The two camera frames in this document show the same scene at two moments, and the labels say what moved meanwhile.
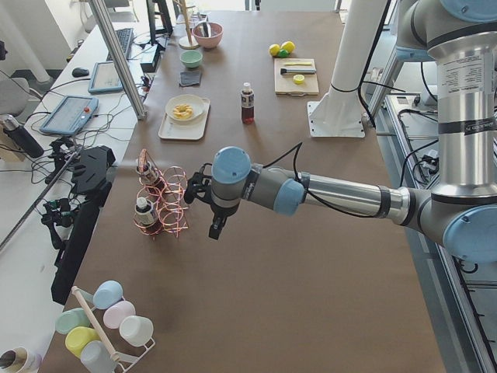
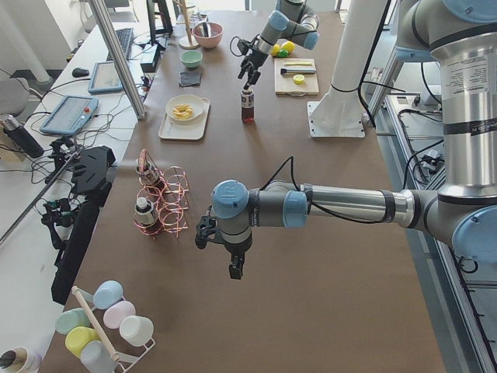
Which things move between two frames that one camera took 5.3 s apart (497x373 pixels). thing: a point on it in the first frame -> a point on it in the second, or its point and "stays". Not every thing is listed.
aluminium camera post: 103,21 stays
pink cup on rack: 114,315 stays
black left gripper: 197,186 -> 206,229
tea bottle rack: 248,98 stays
